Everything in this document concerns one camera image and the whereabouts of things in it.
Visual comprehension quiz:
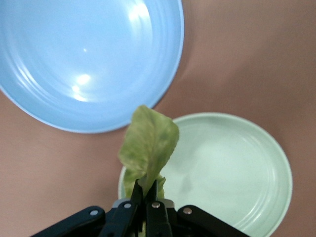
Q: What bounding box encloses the pale green round plate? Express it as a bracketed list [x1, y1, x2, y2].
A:
[118, 112, 293, 237]

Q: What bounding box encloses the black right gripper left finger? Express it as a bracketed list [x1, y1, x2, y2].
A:
[32, 179, 144, 237]

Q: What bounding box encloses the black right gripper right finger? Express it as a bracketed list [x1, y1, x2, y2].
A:
[145, 179, 247, 237]

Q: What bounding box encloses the blue round plate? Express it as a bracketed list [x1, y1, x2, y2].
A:
[0, 0, 185, 134]

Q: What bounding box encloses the green lettuce leaf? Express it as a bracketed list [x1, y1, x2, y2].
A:
[118, 105, 180, 199]

